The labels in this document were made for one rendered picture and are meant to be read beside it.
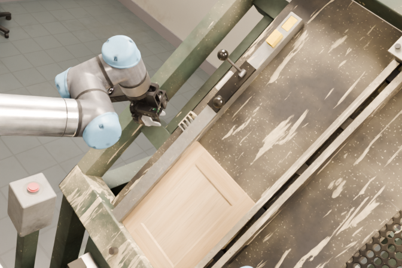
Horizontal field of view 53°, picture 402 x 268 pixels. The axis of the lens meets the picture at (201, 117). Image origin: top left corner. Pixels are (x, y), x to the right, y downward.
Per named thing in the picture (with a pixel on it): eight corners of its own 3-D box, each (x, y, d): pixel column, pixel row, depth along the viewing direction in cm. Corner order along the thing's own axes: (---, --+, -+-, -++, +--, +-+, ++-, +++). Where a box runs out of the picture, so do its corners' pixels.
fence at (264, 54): (117, 212, 150) (110, 212, 146) (294, 16, 137) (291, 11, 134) (124, 222, 147) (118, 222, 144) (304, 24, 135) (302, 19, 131)
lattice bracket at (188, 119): (181, 126, 146) (177, 124, 144) (194, 112, 145) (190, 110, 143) (188, 133, 144) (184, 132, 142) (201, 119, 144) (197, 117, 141)
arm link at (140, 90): (111, 85, 94) (124, 58, 98) (117, 95, 98) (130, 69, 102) (140, 91, 93) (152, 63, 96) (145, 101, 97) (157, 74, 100)
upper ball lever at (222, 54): (238, 77, 138) (213, 54, 130) (246, 69, 137) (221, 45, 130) (243, 81, 134) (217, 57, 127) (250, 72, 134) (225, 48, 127)
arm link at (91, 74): (58, 101, 81) (108, 79, 82) (49, 69, 88) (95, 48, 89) (75, 124, 87) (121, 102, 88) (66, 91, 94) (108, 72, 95)
